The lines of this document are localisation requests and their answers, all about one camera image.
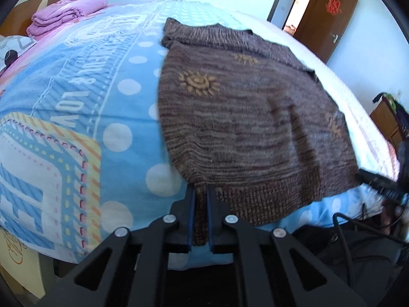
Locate brown knitted sweater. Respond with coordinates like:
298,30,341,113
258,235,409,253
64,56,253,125
157,18,358,246

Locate dark clothes on cabinet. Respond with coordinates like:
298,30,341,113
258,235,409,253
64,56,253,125
372,92,408,138

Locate person right hand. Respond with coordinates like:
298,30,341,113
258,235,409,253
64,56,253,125
381,198,408,240

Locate wooden bedside cabinet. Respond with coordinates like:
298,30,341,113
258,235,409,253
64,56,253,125
369,96,405,151

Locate blue pink patterned bedsheet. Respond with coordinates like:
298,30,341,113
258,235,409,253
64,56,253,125
1,1,399,263

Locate brown wooden door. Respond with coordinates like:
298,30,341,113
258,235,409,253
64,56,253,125
294,0,358,63

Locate red paper door decoration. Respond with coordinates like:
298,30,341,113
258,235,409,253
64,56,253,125
325,0,342,15

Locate patterned white grey pillow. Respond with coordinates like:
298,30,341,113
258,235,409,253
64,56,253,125
0,35,37,74

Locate folded pink blanket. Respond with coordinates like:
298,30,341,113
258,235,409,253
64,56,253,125
26,0,108,37

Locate cream wooden headboard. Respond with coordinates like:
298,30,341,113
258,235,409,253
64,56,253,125
1,0,59,37

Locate black cable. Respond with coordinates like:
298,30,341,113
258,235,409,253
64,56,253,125
332,212,409,288

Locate silver door handle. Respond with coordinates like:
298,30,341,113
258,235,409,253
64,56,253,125
330,33,339,44

